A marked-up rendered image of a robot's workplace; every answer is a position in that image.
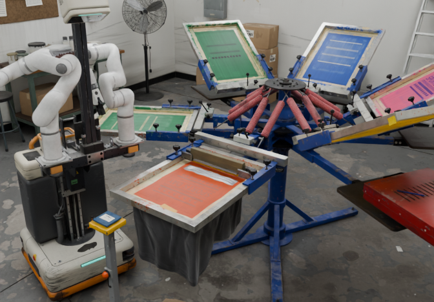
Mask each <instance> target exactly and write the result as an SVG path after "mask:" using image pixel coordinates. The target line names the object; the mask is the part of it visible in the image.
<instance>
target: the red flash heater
mask: <svg viewBox="0 0 434 302"><path fill-rule="evenodd" d="M397 190H402V191H405V192H412V193H416V194H422V195H425V196H418V195H415V194H408V193H404V192H397ZM363 192H364V195H363V199H365V200H366V201H368V202H369V203H371V204H372V205H373V206H375V207H377V208H378V209H379V210H381V211H383V212H384V213H385V214H387V215H388V216H389V217H391V218H393V219H394V220H395V221H397V222H398V223H400V224H401V225H403V226H404V227H406V228H407V229H409V230H410V231H412V232H413V233H414V234H416V235H418V236H419V237H421V238H422V239H423V240H425V241H426V242H428V243H429V244H431V245H432V246H434V170H432V169H430V168H428V167H427V168H423V169H420V170H415V171H411V172H406V173H403V174H399V175H395V176H391V177H386V178H382V179H377V180H374V181H370V182H367V183H364V186H363Z"/></svg>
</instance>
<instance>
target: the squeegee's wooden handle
mask: <svg viewBox="0 0 434 302"><path fill-rule="evenodd" d="M191 154H192V159H198V160H200V161H204V162H206V163H210V164H212V165H216V166H220V167H222V168H226V169H228V170H232V171H234V172H237V173H238V169H240V170H244V171H245V163H244V162H242V161H238V160H235V159H232V158H230V157H225V156H222V155H219V154H215V153H213V152H209V151H206V150H203V149H200V148H196V147H194V146H193V147H191Z"/></svg>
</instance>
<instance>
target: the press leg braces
mask: <svg viewBox="0 0 434 302"><path fill-rule="evenodd" d="M286 205H287V206H288V207H289V208H291V209H292V210H294V211H295V212H296V213H297V214H299V215H300V216H302V217H303V218H304V219H303V220H302V221H303V222H304V223H305V224H310V223H314V222H317V220H316V219H315V218H313V217H309V216H308V215H307V214H306V213H304V212H303V211H301V210H300V209H299V208H298V207H297V206H295V205H294V204H292V202H290V201H289V200H287V199H286ZM269 208H270V203H269V202H268V201H266V202H265V204H264V205H263V206H262V207H261V208H260V209H259V210H258V211H257V213H255V215H254V216H253V217H252V218H251V219H250V220H249V221H248V222H247V223H246V224H245V226H244V227H243V228H242V229H241V230H240V231H239V232H238V233H237V234H236V235H235V236H234V237H233V238H232V239H229V241H230V242H231V244H232V245H233V244H237V243H241V242H244V240H243V238H242V237H243V236H244V235H246V233H248V231H249V230H250V229H251V228H252V227H253V226H254V225H255V223H256V222H257V221H258V220H259V219H260V218H261V217H262V216H263V215H264V214H265V213H266V212H267V211H268V209H269ZM279 230H280V205H274V243H273V252H271V261H276V262H280V252H279Z"/></svg>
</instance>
